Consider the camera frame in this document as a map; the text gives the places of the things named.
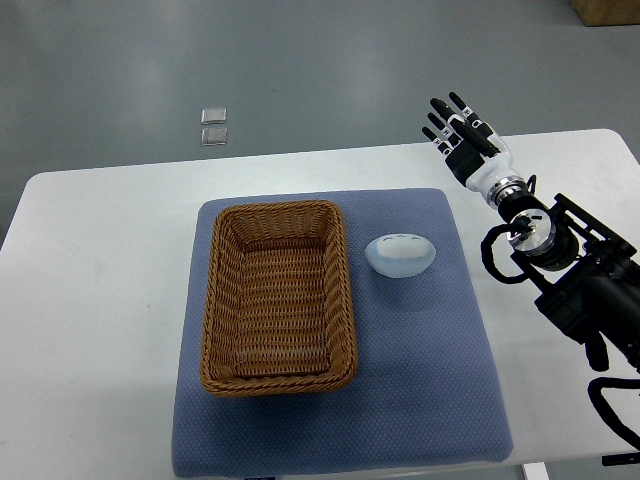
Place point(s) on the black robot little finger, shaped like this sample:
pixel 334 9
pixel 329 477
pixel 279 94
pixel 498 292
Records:
pixel 441 145

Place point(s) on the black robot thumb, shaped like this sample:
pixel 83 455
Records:
pixel 477 134

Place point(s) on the blue textured mat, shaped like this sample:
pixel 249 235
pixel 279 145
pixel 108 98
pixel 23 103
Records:
pixel 426 391

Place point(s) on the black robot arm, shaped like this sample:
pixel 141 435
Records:
pixel 585 272

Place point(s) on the light blue plush toy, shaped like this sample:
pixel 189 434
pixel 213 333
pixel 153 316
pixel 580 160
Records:
pixel 400 255

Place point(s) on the white table leg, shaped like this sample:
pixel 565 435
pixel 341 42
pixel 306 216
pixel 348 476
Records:
pixel 535 471

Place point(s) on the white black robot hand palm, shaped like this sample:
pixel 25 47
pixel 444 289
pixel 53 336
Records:
pixel 477 172

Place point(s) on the brown wicker basket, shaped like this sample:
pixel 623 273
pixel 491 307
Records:
pixel 278 315

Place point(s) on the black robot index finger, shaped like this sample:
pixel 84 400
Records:
pixel 466 111

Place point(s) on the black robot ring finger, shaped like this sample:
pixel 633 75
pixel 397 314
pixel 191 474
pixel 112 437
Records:
pixel 445 131

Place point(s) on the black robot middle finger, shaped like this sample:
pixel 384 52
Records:
pixel 445 112

